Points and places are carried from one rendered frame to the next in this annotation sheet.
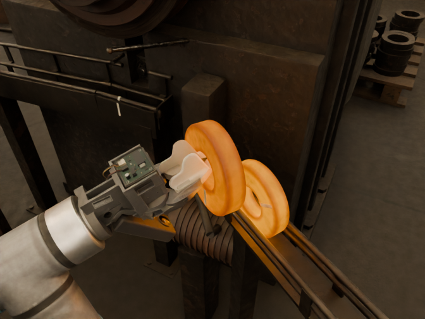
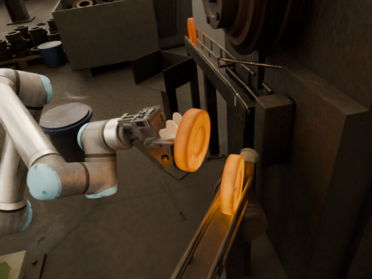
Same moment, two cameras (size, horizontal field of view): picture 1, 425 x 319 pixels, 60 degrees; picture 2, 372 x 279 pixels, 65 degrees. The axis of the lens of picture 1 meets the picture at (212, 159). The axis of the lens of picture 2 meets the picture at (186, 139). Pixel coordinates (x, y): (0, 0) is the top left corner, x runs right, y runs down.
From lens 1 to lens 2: 0.49 m
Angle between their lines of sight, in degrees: 44
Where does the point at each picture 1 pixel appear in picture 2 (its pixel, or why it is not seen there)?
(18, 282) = (88, 140)
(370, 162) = not seen: outside the picture
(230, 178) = (176, 143)
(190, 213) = not seen: hidden behind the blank
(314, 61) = (349, 109)
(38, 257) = (97, 134)
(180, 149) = (177, 118)
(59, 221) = (110, 123)
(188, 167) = (168, 128)
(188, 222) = not seen: hidden behind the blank
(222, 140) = (187, 120)
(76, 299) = (106, 164)
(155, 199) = (150, 137)
